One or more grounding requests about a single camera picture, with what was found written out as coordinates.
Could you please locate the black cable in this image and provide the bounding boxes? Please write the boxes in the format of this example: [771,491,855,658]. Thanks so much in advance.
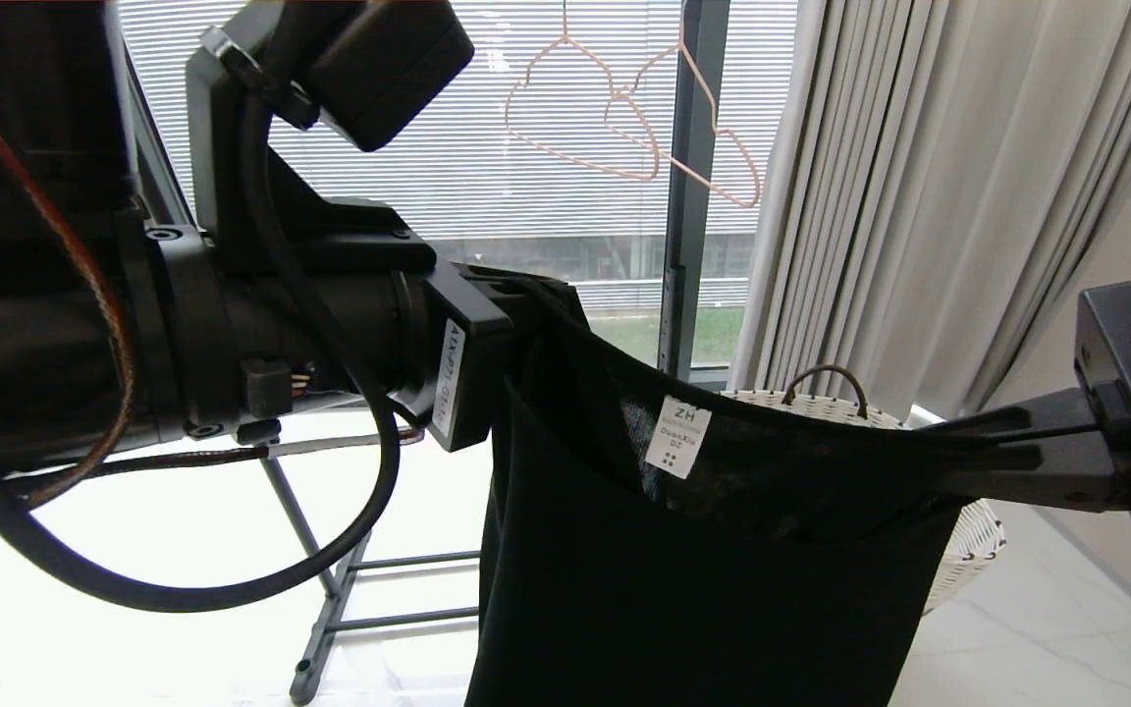
[0,93,402,615]

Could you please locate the black clothes rack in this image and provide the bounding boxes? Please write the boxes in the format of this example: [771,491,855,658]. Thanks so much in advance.
[259,0,704,706]

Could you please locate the pink clothes hanger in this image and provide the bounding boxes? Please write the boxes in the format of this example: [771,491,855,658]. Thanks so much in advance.
[605,20,763,209]
[504,0,663,183]

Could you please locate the white laundry basket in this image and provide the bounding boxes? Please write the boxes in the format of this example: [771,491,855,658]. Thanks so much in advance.
[723,363,1006,615]

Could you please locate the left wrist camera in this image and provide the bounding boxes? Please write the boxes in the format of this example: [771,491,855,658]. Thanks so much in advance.
[186,0,476,278]

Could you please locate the beige curtain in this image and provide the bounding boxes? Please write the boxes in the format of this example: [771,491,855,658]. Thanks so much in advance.
[730,0,1131,418]

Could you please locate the black short-sleeved shirt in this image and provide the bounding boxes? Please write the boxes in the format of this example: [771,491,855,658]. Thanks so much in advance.
[464,285,979,707]

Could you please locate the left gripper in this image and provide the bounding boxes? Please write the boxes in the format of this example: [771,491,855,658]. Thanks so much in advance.
[143,226,519,455]

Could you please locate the window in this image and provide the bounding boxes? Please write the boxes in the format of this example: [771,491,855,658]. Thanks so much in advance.
[114,0,802,394]

